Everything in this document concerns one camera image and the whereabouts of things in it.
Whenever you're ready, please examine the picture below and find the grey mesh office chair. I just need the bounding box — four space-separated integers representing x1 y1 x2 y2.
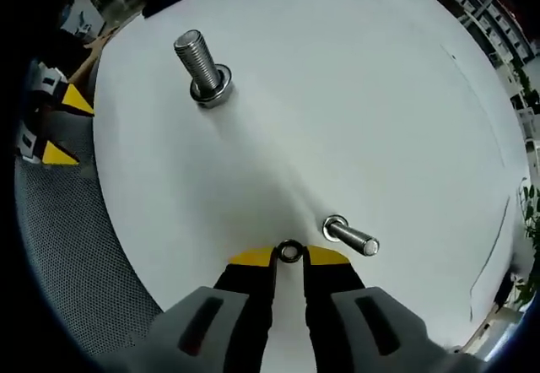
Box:
14 113 165 357

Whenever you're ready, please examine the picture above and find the large steel washer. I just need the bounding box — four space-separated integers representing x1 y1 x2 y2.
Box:
190 81 235 110
189 63 235 104

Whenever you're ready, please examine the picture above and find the shelf with white bins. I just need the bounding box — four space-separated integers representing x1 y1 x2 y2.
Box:
434 0 533 78

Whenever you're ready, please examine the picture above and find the small black object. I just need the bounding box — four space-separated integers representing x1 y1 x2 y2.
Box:
495 271 514 306

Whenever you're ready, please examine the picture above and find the large steel threaded stud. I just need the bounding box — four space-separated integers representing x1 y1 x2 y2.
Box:
173 30 229 111

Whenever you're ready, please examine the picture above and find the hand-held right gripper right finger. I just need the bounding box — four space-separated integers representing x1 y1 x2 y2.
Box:
300 244 489 373

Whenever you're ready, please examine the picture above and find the small steel washer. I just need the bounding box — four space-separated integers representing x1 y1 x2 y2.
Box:
322 214 350 242
278 240 303 263

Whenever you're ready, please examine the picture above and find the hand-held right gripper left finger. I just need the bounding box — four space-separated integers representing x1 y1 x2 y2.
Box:
94 245 283 373

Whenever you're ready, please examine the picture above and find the green potted plant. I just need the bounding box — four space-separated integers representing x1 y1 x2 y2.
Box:
514 178 540 309

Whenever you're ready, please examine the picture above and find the small steel threaded stud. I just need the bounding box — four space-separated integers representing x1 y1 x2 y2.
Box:
322 214 380 257

